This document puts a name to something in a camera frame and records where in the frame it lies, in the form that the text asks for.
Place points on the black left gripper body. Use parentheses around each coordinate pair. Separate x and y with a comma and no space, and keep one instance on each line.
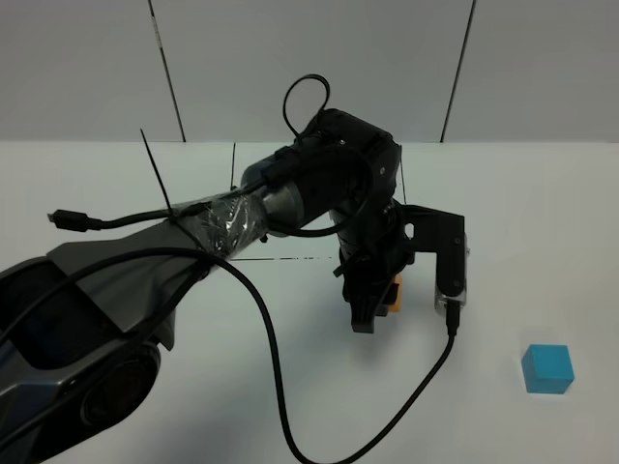
(370,251)

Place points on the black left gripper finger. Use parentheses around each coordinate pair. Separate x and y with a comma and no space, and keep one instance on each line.
(363,312)
(391,297)

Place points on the orange cube block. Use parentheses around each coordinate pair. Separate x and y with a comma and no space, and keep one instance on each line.
(396,292)

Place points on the blue cube block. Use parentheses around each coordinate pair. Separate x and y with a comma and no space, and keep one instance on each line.
(547,369)

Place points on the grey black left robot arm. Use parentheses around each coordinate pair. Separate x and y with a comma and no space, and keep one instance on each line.
(82,327)

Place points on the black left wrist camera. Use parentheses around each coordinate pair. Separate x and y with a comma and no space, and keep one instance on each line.
(444,235)

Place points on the black cable tie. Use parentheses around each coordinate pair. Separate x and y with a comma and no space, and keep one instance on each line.
(159,179)

